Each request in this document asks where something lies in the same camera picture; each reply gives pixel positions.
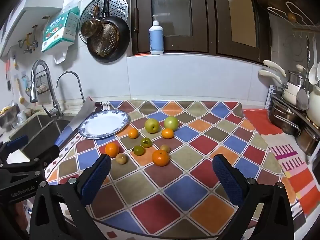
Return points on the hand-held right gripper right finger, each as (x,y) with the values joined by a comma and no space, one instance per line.
(226,177)

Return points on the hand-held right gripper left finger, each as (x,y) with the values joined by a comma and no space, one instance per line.
(97,177)

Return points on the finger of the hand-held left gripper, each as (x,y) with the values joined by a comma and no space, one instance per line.
(17,141)
(47,153)

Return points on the kiwi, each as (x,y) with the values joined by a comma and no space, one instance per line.
(121,158)

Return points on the small orange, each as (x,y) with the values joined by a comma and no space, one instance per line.
(167,133)
(133,133)
(111,149)

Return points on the blue rimmed white plate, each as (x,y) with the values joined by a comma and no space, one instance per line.
(105,125)

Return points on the large orange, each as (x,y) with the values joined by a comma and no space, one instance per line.
(160,157)

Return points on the brown longan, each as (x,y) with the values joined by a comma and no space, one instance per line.
(165,148)

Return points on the green apple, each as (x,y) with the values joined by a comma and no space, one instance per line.
(152,125)
(171,123)

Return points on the steel sink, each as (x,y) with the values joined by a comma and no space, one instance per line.
(37,130)

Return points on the white cup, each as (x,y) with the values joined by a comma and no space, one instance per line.
(21,115)

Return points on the yellow dish brush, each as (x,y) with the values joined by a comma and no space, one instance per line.
(22,98)

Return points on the colourful diamond tablecloth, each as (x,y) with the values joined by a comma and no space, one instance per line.
(200,142)

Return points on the tall steel spring faucet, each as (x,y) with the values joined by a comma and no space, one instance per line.
(53,97)

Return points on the red patterned mat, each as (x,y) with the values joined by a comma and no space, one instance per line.
(257,122)

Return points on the slim gooseneck faucet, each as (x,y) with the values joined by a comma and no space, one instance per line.
(80,87)

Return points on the large steel pot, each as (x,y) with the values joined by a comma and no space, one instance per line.
(282,117)

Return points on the steel pan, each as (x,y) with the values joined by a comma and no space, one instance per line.
(308,140)

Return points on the white plastic bag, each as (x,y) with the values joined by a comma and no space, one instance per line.
(60,55)

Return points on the white kettle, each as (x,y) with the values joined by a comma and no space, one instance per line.
(315,107)

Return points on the green white bag box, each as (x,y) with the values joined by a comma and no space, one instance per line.
(58,30)

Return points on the steel lidded pot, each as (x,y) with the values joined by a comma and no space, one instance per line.
(296,78)

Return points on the brass perforated colander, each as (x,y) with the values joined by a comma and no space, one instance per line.
(103,40)

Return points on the small brass pot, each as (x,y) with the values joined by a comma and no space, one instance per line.
(91,27)

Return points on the white spoon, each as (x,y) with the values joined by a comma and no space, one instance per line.
(313,75)

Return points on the black frying pan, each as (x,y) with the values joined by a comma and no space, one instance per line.
(123,37)

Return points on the blue pump soap bottle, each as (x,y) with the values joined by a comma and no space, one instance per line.
(156,40)

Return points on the perforated steel steamer plate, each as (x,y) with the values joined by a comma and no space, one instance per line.
(117,5)

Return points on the dark wooden window frame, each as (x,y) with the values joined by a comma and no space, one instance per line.
(212,17)

